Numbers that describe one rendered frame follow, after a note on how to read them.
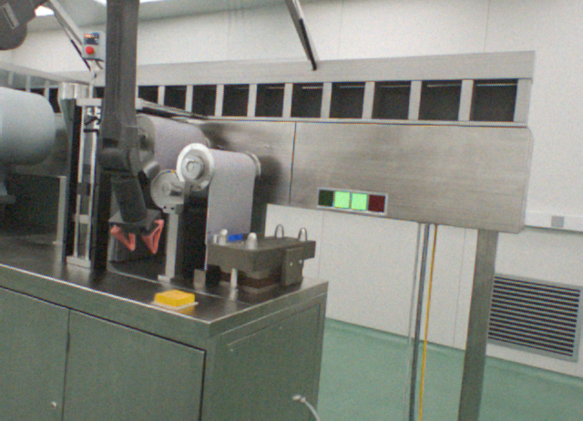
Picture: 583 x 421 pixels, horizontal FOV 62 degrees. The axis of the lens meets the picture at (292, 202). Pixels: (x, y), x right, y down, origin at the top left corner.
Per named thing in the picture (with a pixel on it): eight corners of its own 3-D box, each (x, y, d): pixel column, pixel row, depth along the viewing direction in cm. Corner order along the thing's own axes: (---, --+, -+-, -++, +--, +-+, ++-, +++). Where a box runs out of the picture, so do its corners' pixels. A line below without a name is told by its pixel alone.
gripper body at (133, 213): (125, 212, 116) (117, 186, 112) (163, 217, 113) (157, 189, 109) (109, 228, 110) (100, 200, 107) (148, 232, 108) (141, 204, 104)
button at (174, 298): (154, 302, 122) (155, 293, 122) (173, 298, 128) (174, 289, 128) (175, 308, 119) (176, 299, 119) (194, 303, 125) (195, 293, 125)
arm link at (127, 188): (104, 177, 103) (127, 179, 102) (121, 162, 109) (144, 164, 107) (111, 204, 107) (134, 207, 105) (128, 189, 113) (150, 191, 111)
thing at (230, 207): (205, 243, 148) (209, 183, 147) (248, 238, 169) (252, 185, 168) (206, 243, 148) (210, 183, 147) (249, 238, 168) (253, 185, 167)
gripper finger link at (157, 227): (144, 241, 119) (136, 209, 114) (169, 244, 117) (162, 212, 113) (128, 258, 114) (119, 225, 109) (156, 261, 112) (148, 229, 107)
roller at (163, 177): (149, 204, 159) (152, 168, 158) (200, 204, 181) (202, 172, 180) (178, 209, 153) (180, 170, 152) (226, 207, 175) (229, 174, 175)
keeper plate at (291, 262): (280, 284, 150) (282, 250, 150) (295, 280, 159) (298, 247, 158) (286, 286, 149) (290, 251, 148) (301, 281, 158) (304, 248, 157)
